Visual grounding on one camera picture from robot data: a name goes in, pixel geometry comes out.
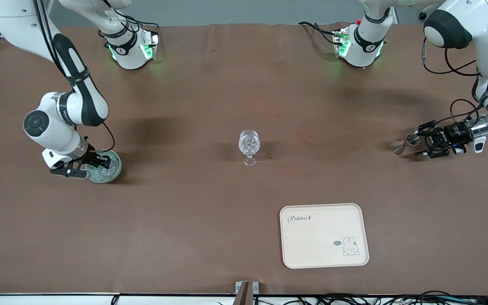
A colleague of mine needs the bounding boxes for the steel double cone jigger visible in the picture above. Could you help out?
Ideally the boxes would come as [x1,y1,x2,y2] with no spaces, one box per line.
[392,133,421,155]

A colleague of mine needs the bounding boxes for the pile of clear ice cubes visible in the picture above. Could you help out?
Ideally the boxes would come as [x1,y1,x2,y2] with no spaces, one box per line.
[89,164,115,182]

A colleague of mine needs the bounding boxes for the clear faceted wine glass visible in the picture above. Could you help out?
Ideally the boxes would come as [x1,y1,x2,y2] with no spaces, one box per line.
[238,130,261,166]

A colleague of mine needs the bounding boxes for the pale green ceramic bowl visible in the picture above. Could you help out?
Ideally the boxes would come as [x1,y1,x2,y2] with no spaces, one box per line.
[86,150,122,184]

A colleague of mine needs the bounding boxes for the brown table cover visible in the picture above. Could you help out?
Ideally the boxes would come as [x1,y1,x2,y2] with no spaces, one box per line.
[0,23,488,296]

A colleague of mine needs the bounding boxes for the cream rabbit print tray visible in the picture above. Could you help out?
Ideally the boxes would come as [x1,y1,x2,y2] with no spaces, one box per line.
[280,203,370,269]

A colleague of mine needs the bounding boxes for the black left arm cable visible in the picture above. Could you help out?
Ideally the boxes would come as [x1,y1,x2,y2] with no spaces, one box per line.
[421,37,484,128]

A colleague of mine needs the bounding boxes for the black right base cable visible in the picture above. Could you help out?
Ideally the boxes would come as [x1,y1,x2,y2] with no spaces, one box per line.
[123,14,161,35]

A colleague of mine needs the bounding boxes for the black base cable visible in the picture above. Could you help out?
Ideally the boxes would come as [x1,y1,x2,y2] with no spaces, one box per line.
[123,14,161,35]
[298,21,338,45]

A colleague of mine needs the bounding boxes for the black left base cable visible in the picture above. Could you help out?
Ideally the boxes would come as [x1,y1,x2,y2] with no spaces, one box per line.
[298,21,338,45]

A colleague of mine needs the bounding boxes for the black cable bundle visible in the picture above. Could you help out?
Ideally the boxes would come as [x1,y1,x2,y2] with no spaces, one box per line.
[216,291,488,305]

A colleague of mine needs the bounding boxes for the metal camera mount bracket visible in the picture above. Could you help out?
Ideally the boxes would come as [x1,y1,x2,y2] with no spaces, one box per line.
[235,281,260,305]

